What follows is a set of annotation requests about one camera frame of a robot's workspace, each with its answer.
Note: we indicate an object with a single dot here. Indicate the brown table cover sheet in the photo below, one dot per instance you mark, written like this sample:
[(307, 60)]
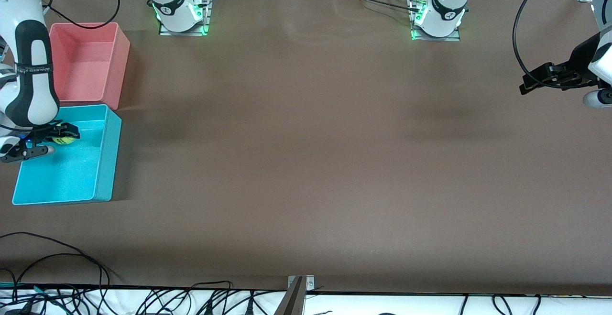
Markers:
[(306, 162)]

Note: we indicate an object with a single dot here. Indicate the yellow tennis ball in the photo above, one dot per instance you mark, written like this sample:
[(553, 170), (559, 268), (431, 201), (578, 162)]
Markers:
[(64, 140)]

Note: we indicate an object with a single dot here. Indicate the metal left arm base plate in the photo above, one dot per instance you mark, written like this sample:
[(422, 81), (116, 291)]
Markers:
[(435, 38)]

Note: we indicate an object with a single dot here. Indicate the grey metal pole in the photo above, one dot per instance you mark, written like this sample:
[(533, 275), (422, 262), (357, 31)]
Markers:
[(292, 300)]

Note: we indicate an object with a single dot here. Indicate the blue plastic bin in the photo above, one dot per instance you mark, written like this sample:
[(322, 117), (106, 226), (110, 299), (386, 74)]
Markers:
[(67, 176)]

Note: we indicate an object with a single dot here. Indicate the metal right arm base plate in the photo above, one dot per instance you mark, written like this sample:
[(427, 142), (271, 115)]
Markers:
[(184, 33)]

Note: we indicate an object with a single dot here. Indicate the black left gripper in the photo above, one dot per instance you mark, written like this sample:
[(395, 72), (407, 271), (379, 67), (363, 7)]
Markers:
[(581, 63)]

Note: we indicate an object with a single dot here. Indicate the small metal edge bracket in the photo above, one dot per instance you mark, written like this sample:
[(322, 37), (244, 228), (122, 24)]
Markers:
[(308, 281)]

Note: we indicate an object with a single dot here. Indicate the pink plastic bin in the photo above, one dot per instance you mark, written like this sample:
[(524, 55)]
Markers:
[(86, 61)]

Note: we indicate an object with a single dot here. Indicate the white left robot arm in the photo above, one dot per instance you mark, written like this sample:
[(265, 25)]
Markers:
[(444, 9)]

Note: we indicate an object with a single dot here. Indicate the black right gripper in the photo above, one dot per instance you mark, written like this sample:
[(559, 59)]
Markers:
[(49, 132)]

